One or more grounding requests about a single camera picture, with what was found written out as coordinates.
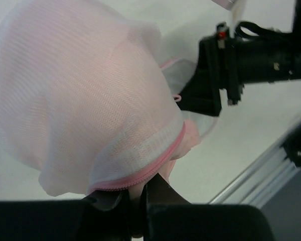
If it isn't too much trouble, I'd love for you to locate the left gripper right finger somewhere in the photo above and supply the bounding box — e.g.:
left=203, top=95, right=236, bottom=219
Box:
left=141, top=175, right=275, bottom=241

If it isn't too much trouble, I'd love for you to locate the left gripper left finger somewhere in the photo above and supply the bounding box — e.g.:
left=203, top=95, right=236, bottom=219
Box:
left=0, top=191, right=130, bottom=240

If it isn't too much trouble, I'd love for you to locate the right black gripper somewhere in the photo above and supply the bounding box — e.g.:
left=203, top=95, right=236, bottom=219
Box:
left=178, top=22, right=243, bottom=117

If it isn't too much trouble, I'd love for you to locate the white mesh laundry bag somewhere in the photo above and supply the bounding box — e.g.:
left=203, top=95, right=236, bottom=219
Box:
left=0, top=0, right=221, bottom=198

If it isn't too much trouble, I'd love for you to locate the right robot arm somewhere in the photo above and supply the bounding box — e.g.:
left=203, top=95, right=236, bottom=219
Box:
left=177, top=1, right=301, bottom=116

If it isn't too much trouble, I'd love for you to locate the aluminium mounting rail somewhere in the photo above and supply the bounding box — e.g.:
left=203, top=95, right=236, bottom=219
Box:
left=209, top=120, right=301, bottom=208

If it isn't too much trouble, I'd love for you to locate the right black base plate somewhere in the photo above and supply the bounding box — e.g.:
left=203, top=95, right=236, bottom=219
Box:
left=282, top=124, right=301, bottom=167

